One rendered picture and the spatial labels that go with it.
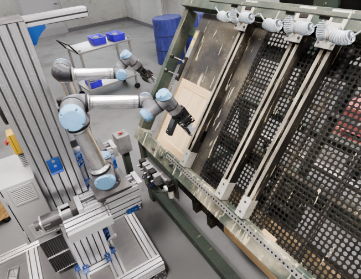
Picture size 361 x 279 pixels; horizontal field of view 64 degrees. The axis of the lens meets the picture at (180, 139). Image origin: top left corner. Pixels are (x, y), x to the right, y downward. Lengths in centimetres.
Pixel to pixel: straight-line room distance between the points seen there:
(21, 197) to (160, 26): 528
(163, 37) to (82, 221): 530
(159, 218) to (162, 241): 28
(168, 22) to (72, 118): 531
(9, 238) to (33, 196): 157
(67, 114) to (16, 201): 72
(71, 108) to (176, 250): 175
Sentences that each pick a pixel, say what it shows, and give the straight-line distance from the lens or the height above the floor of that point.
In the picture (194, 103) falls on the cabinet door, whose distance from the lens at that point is 220.
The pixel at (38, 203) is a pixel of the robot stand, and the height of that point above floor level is 104.
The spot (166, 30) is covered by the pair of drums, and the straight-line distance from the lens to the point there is 659.
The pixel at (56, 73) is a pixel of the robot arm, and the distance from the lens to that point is 206.
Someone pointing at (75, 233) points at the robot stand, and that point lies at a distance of 183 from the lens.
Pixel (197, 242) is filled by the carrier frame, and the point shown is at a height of 18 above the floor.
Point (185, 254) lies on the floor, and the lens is 272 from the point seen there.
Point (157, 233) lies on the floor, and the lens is 289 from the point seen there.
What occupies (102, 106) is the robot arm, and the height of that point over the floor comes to 159.
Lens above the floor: 224
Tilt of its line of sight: 34 degrees down
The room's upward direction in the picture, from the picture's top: 6 degrees counter-clockwise
